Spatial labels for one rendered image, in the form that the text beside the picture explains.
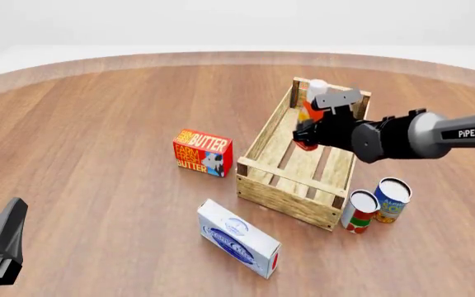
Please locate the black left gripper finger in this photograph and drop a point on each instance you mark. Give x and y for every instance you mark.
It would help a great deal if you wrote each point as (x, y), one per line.
(8, 229)

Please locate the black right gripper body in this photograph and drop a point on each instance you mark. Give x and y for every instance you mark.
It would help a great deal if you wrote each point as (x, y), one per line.
(312, 133)

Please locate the red ketchup bottle white cap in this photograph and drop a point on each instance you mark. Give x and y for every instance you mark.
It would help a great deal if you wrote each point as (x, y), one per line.
(308, 112)

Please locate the silver-grey right robot arm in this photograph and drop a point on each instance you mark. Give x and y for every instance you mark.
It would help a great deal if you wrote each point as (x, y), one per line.
(427, 136)

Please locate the wooden slat tray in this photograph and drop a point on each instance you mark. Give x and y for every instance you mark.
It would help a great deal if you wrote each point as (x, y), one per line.
(291, 195)

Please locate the small flat grey plate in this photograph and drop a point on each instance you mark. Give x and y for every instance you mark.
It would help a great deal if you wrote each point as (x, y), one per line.
(336, 99)

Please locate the tomato soup tin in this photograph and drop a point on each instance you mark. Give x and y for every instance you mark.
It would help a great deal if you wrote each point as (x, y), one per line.
(359, 213)

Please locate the blue alphabet soup tin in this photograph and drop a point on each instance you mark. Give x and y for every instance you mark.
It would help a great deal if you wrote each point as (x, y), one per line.
(392, 201)

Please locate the red butter box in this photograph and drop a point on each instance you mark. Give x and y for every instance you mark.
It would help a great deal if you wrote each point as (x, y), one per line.
(200, 151)

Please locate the white blue cream cheese box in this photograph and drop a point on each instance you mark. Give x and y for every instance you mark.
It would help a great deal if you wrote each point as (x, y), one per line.
(237, 238)

